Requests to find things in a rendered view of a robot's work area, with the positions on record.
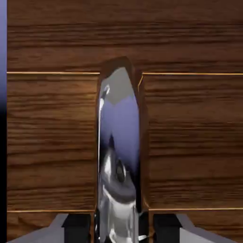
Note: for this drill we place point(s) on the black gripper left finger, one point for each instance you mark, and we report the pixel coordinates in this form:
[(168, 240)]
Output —
[(76, 228)]

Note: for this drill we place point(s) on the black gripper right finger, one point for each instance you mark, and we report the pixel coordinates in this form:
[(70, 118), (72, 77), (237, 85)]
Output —
[(167, 228)]

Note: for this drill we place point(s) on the dark wood cabinet door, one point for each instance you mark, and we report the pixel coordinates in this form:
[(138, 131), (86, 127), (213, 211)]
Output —
[(49, 140)]

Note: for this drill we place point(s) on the dark wood cabinet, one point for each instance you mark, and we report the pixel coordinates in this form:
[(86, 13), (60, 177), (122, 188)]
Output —
[(57, 38)]

